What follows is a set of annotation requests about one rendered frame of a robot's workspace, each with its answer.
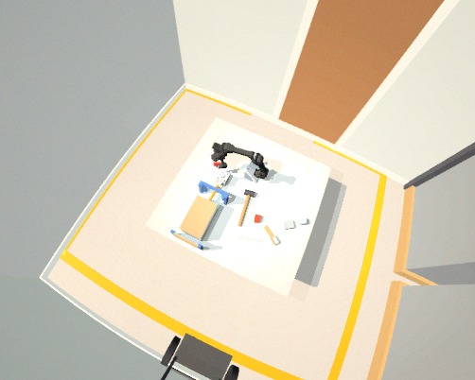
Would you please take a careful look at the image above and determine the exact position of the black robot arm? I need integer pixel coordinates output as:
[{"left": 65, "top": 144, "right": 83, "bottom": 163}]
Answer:
[{"left": 210, "top": 142, "right": 269, "bottom": 179}]

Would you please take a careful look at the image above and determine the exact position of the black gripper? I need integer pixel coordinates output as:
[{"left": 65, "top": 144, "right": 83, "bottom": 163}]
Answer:
[{"left": 213, "top": 149, "right": 228, "bottom": 169}]

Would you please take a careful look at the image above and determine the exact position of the hammer with grey head and wooden handle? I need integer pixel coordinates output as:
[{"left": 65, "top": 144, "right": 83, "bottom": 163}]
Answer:
[{"left": 238, "top": 189, "right": 255, "bottom": 227}]

